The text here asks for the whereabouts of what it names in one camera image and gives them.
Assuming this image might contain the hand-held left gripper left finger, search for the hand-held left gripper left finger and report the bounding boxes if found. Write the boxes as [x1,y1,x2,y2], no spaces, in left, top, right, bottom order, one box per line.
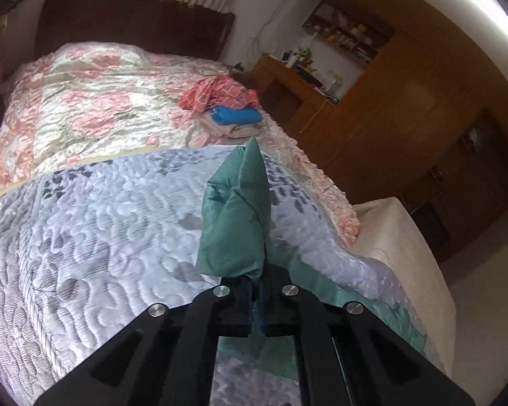
[34,278,255,406]

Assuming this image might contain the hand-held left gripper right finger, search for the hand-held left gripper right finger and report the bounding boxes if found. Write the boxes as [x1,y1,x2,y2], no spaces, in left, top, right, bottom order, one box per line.
[259,264,475,406]

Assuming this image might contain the green puffer jacket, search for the green puffer jacket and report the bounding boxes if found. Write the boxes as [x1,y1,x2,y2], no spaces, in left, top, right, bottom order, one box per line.
[196,137,429,379]

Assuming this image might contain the beige folded clothes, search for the beige folded clothes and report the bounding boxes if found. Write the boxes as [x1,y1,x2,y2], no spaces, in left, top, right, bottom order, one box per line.
[198,112,266,138]

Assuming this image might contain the white mattress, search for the white mattress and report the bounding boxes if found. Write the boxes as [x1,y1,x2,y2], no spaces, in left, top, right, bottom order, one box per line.
[353,197,457,380]

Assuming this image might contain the grey leaf-print quilted blanket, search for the grey leaf-print quilted blanket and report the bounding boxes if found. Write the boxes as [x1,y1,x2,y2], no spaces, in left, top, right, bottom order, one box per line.
[0,144,446,406]

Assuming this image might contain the blue folded cloth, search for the blue folded cloth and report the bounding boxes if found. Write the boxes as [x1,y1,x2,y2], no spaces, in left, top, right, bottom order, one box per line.
[207,106,263,127]

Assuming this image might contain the pink checked cloth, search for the pink checked cloth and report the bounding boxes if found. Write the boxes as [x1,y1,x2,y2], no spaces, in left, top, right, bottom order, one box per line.
[178,77,260,115]

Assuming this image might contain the wooden desk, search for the wooden desk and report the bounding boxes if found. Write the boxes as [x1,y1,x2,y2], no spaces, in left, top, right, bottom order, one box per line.
[253,53,340,137]

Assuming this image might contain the cluster of desk bottles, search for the cluster of desk bottles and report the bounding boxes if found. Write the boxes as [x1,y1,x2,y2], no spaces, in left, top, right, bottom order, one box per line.
[280,44,319,73]

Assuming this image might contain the wooden wardrobe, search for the wooden wardrobe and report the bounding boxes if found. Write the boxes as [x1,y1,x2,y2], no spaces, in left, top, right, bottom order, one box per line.
[287,0,508,264]

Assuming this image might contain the pink floral quilt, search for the pink floral quilt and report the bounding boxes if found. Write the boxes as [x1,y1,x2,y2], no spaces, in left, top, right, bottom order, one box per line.
[0,42,360,247]

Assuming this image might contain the dark wooden headboard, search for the dark wooden headboard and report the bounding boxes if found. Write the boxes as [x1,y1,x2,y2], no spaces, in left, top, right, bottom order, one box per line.
[35,0,237,65]

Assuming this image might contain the yellow cable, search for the yellow cable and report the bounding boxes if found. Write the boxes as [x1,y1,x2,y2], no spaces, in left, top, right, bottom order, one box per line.
[302,96,330,135]

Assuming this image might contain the white wall cable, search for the white wall cable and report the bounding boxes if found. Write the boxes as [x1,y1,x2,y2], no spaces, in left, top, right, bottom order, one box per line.
[247,7,281,57]

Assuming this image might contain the cluttered wall shelf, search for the cluttered wall shelf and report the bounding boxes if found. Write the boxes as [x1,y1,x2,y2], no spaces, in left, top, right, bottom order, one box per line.
[301,0,397,67]

